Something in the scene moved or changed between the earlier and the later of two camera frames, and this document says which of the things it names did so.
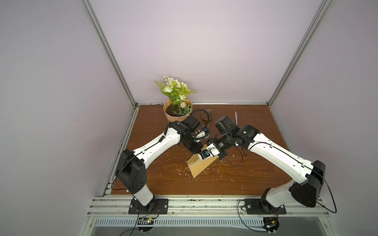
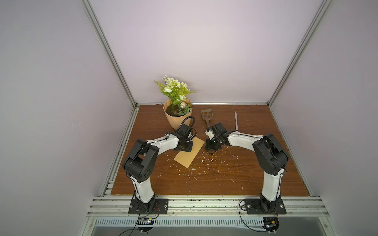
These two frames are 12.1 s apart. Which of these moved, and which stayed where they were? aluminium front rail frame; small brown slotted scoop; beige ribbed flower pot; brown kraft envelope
Moved: brown kraft envelope
Stayed: beige ribbed flower pot; aluminium front rail frame; small brown slotted scoop
